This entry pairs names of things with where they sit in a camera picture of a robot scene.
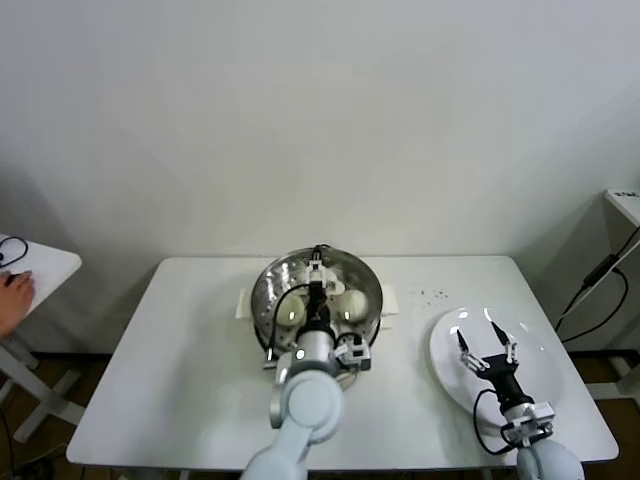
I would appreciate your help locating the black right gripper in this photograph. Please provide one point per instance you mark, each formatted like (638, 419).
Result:
(502, 377)

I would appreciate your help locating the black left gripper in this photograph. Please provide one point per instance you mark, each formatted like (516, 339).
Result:
(317, 305)

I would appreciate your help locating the round glass pot lid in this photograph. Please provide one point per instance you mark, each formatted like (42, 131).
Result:
(280, 272)

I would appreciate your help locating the white steamed baozi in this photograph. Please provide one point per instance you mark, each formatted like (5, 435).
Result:
(291, 311)
(354, 304)

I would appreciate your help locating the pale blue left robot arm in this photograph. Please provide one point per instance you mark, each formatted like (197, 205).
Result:
(310, 400)

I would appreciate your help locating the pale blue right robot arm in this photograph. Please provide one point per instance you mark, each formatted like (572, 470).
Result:
(547, 457)

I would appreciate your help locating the stainless steel steamer basket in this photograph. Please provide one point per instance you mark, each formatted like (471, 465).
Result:
(370, 280)

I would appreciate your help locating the bare human hand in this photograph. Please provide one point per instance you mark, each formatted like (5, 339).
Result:
(15, 300)

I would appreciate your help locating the white round plate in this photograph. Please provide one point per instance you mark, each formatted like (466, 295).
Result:
(445, 350)

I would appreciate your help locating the white shelf with label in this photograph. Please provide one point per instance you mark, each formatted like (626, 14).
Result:
(627, 205)

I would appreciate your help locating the white side table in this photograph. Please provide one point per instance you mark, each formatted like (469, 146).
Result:
(50, 265)

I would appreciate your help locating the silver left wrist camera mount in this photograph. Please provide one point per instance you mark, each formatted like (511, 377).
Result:
(355, 352)

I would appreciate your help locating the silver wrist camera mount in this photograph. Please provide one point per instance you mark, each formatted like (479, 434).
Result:
(355, 352)
(530, 425)

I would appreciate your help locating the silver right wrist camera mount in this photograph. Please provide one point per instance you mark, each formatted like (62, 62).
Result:
(530, 425)

